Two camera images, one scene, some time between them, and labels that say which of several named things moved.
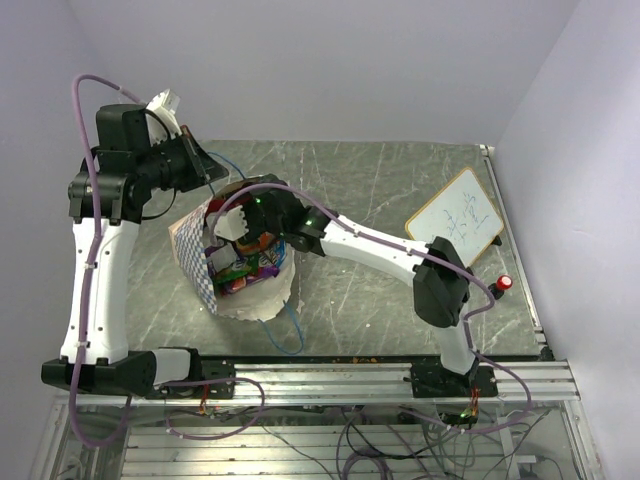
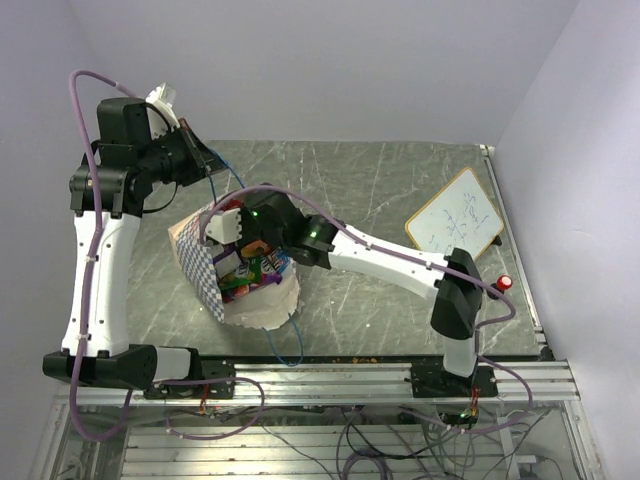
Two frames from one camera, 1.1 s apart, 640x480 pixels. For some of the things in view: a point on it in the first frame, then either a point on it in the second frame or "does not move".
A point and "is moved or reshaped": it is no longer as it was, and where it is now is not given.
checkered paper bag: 251,277 is moved or reshaped
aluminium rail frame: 334,420 does not move
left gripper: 202,168 does not move
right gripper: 253,230 does not move
